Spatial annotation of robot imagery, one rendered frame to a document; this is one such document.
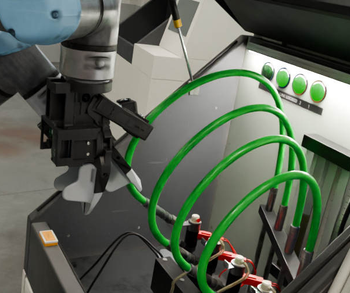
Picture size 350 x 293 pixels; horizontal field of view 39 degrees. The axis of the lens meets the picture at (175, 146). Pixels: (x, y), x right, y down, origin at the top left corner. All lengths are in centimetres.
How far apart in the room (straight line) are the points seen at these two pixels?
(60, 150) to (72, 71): 11
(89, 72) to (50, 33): 13
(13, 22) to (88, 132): 20
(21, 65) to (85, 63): 21
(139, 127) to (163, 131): 56
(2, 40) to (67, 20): 31
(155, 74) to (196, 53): 36
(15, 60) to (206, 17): 311
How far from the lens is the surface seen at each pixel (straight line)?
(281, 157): 111
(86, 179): 73
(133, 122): 73
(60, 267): 111
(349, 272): 78
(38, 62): 85
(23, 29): 55
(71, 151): 69
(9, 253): 291
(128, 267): 135
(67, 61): 67
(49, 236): 119
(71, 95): 68
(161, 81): 384
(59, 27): 55
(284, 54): 120
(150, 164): 132
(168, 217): 100
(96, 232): 135
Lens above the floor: 157
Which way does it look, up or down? 19 degrees down
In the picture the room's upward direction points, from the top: 10 degrees clockwise
